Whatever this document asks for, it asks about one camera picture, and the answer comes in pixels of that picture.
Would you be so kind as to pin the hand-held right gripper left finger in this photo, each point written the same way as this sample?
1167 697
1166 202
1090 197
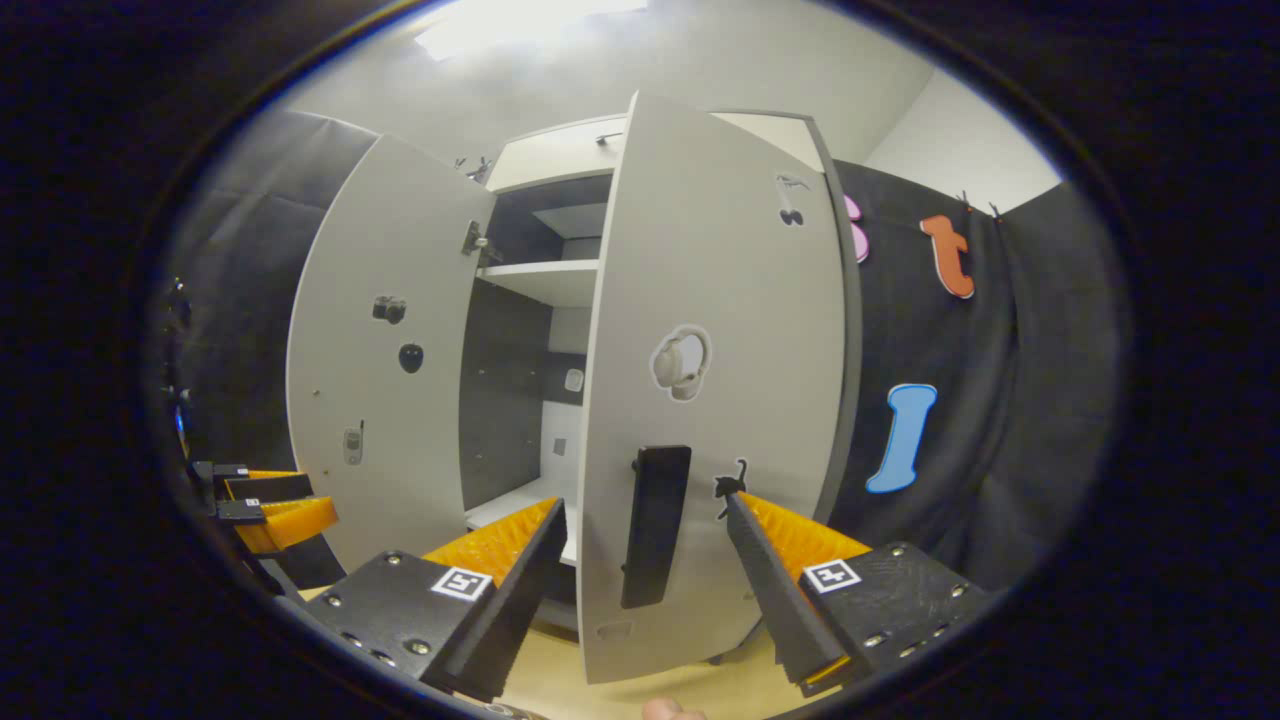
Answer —
515 610

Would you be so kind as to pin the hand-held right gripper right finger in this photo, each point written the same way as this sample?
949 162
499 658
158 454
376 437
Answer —
775 610

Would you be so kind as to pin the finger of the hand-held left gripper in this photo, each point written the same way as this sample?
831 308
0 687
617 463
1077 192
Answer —
270 488
240 512

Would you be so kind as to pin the white cabinet door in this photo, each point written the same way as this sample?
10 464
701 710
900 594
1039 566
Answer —
760 400
340 350

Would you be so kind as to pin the grey white cabinet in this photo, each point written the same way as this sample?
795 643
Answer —
505 400

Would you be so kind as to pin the dark equipment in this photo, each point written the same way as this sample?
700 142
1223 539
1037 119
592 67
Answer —
180 380

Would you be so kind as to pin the black backdrop cloth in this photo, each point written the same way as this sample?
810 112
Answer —
250 250
1000 450

